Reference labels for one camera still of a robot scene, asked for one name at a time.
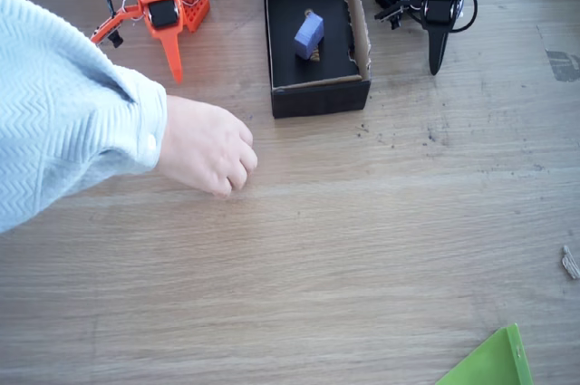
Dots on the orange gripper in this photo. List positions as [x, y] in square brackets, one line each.
[159, 14]

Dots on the blue foam block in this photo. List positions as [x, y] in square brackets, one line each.
[309, 35]

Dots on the black cardboard box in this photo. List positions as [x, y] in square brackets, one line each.
[317, 102]

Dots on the forearm in pale blue sleeve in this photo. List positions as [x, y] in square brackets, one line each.
[59, 108]

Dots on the brown cardboard scrap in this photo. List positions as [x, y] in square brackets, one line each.
[315, 57]

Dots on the person's bare hand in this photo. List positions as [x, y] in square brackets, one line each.
[204, 145]

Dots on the green plastic plate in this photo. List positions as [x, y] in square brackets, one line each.
[496, 362]

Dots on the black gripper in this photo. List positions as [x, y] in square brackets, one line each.
[438, 14]

